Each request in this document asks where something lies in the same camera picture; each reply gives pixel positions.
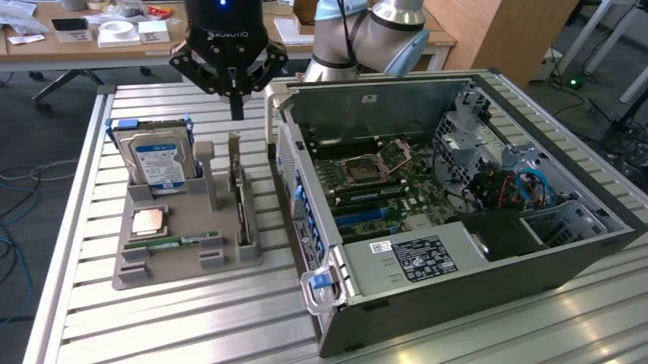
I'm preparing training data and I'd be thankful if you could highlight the metal disk bay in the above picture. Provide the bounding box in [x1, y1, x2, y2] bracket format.
[520, 199, 609, 248]

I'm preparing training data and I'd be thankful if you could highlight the metal socket cover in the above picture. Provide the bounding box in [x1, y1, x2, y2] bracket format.
[377, 136, 415, 172]

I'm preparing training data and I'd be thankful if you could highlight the wooden cabinet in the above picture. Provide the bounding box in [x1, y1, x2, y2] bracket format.
[419, 0, 581, 89]

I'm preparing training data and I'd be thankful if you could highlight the clear plastic bag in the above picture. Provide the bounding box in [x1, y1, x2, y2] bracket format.
[0, 0, 51, 38]

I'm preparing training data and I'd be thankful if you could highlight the grey plastic parts rack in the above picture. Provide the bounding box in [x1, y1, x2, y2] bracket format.
[111, 140, 266, 291]

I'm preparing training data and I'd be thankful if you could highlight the white floor cable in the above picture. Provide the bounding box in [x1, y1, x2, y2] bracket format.
[0, 158, 77, 182]

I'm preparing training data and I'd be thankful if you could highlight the white tape roll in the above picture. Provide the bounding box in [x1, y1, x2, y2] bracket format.
[99, 20, 134, 39]

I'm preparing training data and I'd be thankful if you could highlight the CPU with metal lid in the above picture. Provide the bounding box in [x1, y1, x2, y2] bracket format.
[128, 206, 167, 240]

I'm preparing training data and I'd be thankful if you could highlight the blue wire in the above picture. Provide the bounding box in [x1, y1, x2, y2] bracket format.
[516, 165, 558, 209]

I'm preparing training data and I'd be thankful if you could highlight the cardboard box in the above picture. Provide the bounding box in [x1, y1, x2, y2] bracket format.
[291, 0, 325, 27]

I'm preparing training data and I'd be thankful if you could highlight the white cube box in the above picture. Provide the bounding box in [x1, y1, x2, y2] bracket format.
[136, 20, 170, 45]

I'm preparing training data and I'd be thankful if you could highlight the white card with red print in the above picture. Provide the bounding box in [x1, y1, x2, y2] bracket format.
[7, 34, 47, 46]

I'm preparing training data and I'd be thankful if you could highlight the silver chipset heatsink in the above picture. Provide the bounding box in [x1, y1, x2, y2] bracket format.
[403, 215, 435, 230]

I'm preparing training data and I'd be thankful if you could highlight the white table frame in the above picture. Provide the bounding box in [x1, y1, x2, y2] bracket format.
[554, 0, 648, 104]

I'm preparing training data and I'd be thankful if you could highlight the graphics card with metal bracket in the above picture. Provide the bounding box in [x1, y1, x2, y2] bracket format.
[226, 130, 255, 248]

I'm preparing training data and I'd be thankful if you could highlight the hard disk with blue carrier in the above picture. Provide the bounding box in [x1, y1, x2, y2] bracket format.
[104, 112, 199, 192]

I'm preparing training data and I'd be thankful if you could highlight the dark bag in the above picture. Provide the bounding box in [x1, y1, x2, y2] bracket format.
[116, 0, 147, 20]

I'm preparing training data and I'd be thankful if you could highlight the open dark PC case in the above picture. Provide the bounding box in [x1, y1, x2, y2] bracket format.
[263, 67, 637, 359]

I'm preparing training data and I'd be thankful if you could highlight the green RAM stick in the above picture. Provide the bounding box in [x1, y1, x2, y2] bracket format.
[333, 184, 407, 205]
[123, 230, 223, 250]

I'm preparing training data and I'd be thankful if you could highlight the flat white box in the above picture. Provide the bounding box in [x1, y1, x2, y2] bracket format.
[95, 28, 143, 49]

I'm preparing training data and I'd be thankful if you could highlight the white paper stack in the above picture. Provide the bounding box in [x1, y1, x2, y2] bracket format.
[272, 16, 319, 46]

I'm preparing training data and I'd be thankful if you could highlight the green Dell motherboard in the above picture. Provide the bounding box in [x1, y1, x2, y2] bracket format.
[307, 127, 470, 244]

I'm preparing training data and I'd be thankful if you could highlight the blue expansion slot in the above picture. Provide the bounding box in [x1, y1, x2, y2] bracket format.
[333, 206, 391, 226]

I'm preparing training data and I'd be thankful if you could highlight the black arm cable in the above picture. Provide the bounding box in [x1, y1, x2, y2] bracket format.
[334, 0, 358, 67]

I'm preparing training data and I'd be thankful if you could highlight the black office chair base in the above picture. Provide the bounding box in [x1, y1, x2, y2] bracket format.
[28, 66, 154, 114]

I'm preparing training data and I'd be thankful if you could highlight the CPU socket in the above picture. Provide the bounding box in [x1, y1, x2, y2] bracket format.
[337, 152, 386, 190]

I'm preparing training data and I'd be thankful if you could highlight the blue floor cable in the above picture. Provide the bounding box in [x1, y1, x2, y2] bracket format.
[0, 180, 40, 327]

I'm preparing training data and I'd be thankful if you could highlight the perforated metal drive cage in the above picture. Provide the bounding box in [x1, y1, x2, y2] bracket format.
[433, 86, 510, 193]

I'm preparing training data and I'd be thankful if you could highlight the wooden desk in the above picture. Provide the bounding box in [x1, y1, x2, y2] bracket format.
[0, 0, 458, 83]

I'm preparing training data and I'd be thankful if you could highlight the black and white box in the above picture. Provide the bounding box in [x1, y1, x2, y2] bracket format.
[51, 17, 93, 44]

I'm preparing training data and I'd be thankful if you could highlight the black stand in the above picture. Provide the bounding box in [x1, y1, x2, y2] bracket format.
[586, 94, 648, 168]

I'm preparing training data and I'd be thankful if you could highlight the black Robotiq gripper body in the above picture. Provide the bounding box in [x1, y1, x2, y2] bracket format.
[184, 0, 270, 102]

